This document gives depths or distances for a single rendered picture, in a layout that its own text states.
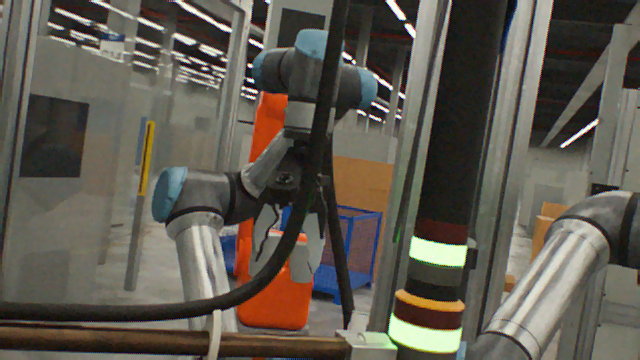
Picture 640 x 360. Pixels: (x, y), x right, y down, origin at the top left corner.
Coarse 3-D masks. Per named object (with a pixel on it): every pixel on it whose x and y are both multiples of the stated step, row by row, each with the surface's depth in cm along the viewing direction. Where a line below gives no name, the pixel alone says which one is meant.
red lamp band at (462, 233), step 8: (416, 216) 39; (416, 224) 39; (424, 224) 38; (432, 224) 38; (440, 224) 37; (448, 224) 37; (416, 232) 39; (424, 232) 38; (432, 232) 38; (440, 232) 37; (448, 232) 37; (456, 232) 37; (464, 232) 38; (440, 240) 37; (448, 240) 37; (456, 240) 37; (464, 240) 38
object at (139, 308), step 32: (320, 96) 35; (320, 128) 35; (320, 160) 36; (288, 224) 35; (288, 256) 35; (256, 288) 35; (32, 320) 31; (64, 320) 32; (96, 320) 32; (128, 320) 33; (160, 320) 33
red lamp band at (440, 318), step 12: (396, 300) 39; (396, 312) 39; (408, 312) 38; (420, 312) 37; (432, 312) 37; (444, 312) 37; (456, 312) 38; (420, 324) 37; (432, 324) 37; (444, 324) 37; (456, 324) 38
